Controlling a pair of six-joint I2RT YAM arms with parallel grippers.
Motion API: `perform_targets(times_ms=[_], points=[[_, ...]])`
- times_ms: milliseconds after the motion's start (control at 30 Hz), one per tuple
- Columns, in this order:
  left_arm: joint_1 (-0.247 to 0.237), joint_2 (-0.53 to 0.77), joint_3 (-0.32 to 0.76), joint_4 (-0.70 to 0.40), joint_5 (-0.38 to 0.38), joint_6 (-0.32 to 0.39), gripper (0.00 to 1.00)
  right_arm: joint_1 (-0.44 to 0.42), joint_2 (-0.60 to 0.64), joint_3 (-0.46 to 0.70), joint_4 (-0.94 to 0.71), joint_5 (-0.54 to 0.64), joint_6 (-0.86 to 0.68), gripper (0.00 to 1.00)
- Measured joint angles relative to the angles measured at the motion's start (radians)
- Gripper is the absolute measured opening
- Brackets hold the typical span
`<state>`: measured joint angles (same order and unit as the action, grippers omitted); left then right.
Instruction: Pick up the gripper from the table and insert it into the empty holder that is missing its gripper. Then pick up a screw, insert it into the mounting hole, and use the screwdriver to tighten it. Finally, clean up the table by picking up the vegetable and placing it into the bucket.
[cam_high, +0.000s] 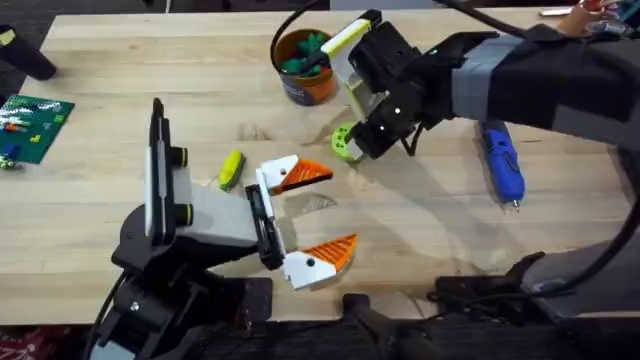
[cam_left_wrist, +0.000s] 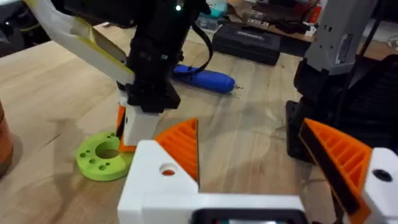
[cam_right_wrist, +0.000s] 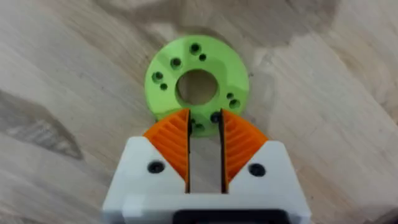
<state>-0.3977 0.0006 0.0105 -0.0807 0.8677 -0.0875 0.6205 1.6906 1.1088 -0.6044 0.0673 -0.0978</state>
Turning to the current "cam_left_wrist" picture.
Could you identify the teal plastic box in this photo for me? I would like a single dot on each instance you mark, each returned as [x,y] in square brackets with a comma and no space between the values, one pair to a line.
[214,11]

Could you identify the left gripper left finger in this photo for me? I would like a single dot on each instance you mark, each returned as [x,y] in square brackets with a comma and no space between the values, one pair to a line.
[149,183]

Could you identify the blue electric screwdriver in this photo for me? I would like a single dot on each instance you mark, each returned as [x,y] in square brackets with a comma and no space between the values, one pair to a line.
[205,79]

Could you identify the red tool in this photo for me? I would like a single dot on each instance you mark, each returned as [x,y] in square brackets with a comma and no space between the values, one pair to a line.
[315,12]

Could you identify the black tool case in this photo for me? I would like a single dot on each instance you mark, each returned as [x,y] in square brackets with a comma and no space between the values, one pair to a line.
[248,43]

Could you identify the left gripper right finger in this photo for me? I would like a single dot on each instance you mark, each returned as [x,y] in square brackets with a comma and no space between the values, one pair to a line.
[345,161]

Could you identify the brown tub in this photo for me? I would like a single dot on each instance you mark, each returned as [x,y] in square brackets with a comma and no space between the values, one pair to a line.
[4,140]

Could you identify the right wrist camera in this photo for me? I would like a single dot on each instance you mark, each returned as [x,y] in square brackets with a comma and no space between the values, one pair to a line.
[174,11]

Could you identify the green disc with holes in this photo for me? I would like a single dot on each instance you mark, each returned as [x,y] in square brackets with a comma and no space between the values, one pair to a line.
[93,163]

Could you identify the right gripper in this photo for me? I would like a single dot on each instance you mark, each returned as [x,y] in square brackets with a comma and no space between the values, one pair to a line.
[155,62]

